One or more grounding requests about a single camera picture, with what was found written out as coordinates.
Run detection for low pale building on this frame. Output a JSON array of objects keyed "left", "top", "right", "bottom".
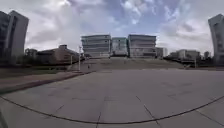
[{"left": 169, "top": 48, "right": 202, "bottom": 62}]

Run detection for short pale pole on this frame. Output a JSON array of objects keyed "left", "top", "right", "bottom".
[{"left": 69, "top": 54, "right": 73, "bottom": 70}]

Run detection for wide concrete stairs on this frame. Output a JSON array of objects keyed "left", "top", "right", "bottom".
[{"left": 69, "top": 56, "right": 186, "bottom": 71}]

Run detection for grass strip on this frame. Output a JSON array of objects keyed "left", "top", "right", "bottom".
[{"left": 0, "top": 66, "right": 69, "bottom": 79}]

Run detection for grey concrete slab plaza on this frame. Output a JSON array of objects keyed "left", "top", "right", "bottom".
[{"left": 0, "top": 68, "right": 224, "bottom": 128}]

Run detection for banded glass building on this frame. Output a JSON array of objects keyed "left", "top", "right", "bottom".
[{"left": 80, "top": 33, "right": 158, "bottom": 60}]

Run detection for small pale building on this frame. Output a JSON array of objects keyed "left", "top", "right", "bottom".
[{"left": 155, "top": 46, "right": 169, "bottom": 60}]

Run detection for reddish paved strip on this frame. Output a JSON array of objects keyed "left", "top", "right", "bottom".
[{"left": 0, "top": 70, "right": 88, "bottom": 95}]

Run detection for tall grey building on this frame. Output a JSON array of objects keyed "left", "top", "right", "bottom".
[{"left": 207, "top": 13, "right": 224, "bottom": 66}]

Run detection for tall pale building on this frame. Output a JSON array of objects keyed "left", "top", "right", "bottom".
[{"left": 0, "top": 9, "right": 30, "bottom": 63}]

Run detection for low brown building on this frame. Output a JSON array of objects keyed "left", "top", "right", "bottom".
[{"left": 24, "top": 44, "right": 81, "bottom": 65}]

